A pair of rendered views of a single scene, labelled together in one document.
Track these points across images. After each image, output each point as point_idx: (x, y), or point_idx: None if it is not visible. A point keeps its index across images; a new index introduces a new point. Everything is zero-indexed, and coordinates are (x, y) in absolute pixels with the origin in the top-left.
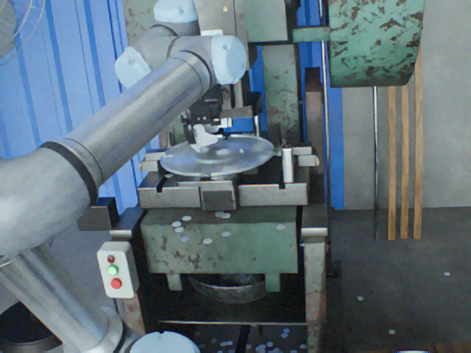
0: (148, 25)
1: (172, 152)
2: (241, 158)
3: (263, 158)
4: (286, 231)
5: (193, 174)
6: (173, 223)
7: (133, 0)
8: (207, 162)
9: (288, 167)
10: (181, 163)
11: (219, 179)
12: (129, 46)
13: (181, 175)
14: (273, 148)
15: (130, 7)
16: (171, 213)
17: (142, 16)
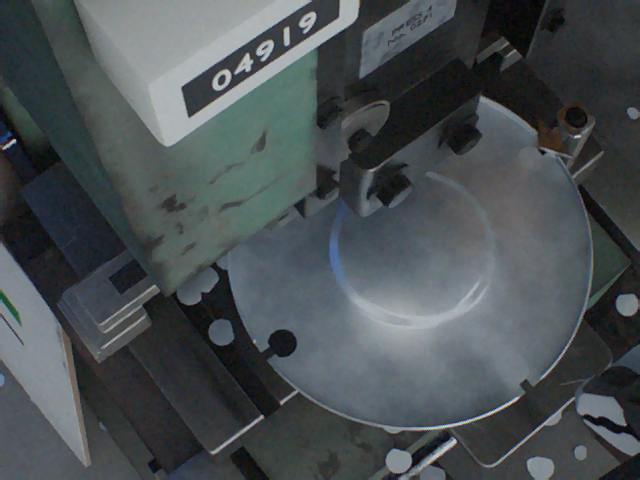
0: (254, 182)
1: (263, 313)
2: (506, 231)
3: (559, 197)
4: (608, 284)
5: (501, 408)
6: (393, 467)
7: (184, 164)
8: (450, 316)
9: (576, 152)
10: (377, 364)
11: (575, 379)
12: (170, 283)
13: (457, 425)
14: (531, 128)
15: (171, 193)
16: (328, 429)
17: (229, 177)
